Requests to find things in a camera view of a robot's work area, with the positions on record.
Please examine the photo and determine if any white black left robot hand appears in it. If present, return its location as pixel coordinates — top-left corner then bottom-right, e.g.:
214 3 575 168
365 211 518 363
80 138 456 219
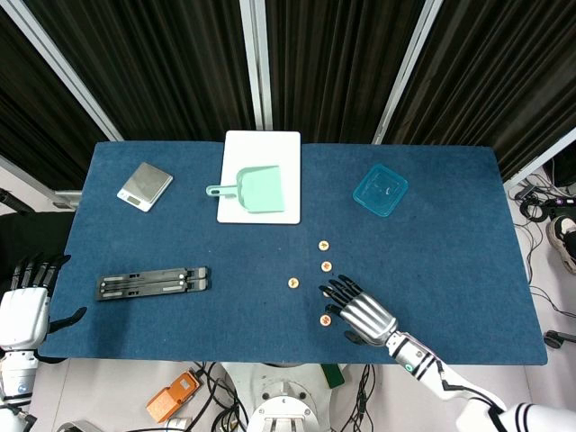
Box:
0 254 88 351

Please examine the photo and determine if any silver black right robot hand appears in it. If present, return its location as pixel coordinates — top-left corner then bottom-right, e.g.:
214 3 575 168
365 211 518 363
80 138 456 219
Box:
318 274 401 347

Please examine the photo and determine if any dark green block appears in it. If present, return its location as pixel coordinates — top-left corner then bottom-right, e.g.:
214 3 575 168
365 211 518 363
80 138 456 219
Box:
319 363 346 389

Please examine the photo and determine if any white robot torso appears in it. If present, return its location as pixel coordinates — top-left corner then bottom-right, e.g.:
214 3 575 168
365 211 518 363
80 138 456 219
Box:
222 362 347 432

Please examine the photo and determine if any teal transparent container lid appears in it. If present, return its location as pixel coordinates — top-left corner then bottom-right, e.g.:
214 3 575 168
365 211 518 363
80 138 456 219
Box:
352 163 410 221

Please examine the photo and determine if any black folding laptop stand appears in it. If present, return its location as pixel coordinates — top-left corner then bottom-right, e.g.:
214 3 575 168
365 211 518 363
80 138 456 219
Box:
95 265 212 302

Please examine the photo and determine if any blue table cloth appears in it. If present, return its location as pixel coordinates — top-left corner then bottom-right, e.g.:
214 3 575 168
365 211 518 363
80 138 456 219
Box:
37 141 549 366

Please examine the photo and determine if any mint green plastic dustpan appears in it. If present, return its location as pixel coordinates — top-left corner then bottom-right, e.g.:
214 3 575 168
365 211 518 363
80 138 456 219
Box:
205 164 286 215

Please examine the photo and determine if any orange pedal box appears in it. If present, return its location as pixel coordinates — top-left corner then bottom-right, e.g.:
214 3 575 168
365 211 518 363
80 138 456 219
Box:
145 371 202 423

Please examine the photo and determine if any silver digital kitchen scale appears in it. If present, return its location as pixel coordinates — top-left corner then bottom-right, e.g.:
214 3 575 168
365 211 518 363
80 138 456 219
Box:
116 162 175 213

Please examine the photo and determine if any black stand foot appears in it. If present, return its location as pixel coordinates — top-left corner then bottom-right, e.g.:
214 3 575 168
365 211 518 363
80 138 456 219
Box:
544 329 576 348

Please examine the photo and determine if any white cutting board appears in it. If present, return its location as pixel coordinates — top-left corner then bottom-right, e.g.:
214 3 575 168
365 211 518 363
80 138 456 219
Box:
216 130 302 225

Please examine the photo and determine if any black pleated curtain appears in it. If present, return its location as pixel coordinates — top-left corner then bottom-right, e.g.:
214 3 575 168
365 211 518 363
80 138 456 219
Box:
24 0 256 143
0 13 109 190
265 0 427 145
382 0 576 181

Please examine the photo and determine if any white black sneaker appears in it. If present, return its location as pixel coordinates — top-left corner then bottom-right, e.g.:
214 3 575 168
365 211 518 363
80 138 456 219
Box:
545 214 576 275

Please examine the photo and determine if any black floor cable bundle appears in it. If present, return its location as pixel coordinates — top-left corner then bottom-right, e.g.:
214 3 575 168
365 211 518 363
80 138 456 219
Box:
191 359 251 432
346 363 379 432

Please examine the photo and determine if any aluminium frame post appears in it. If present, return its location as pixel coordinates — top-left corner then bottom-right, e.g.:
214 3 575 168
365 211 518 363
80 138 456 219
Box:
239 0 275 131
0 155 82 209
502 128 576 190
372 0 445 145
0 0 125 141

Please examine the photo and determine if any coiled black cable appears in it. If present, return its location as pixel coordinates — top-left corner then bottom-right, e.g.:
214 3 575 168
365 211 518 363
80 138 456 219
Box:
517 195 553 222

